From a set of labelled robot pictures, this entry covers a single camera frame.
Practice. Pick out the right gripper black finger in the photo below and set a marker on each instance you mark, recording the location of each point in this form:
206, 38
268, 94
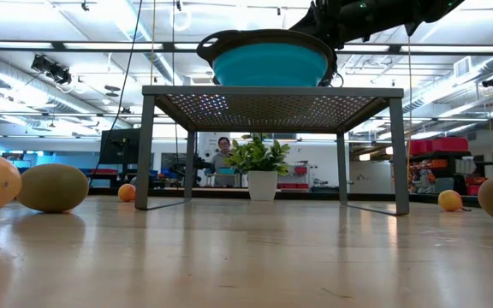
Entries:
306, 19
317, 27

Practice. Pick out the blue collapsible bowl grey rim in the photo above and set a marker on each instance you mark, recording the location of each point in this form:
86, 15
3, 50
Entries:
270, 64

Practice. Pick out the small orange fruit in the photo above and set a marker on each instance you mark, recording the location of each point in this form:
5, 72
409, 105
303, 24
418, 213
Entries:
126, 193
449, 200

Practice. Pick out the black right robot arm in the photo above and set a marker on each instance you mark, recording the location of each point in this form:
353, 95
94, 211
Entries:
400, 10

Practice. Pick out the black ceiling device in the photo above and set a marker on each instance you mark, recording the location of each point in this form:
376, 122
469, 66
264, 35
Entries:
331, 79
492, 81
51, 68

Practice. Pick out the grey perforated metal stand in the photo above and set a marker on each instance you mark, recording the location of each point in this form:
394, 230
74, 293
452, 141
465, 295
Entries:
272, 91

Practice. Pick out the small red bin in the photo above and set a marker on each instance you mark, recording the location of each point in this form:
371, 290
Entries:
301, 170

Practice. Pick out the red storage bin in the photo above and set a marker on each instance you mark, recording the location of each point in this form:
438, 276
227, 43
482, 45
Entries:
449, 144
420, 146

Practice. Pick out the green plant in white pot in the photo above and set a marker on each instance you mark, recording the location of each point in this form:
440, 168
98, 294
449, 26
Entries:
263, 184

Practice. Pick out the person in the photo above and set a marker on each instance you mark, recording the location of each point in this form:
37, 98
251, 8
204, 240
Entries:
222, 164

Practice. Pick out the teal container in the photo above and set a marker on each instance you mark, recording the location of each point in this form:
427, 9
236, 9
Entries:
227, 170

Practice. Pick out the black shelf unit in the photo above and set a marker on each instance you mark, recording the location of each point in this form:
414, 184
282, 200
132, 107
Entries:
460, 154

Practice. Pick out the black monitor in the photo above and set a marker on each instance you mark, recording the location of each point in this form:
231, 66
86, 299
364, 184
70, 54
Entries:
120, 147

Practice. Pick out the black table frame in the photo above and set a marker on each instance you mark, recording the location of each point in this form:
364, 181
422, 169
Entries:
212, 193

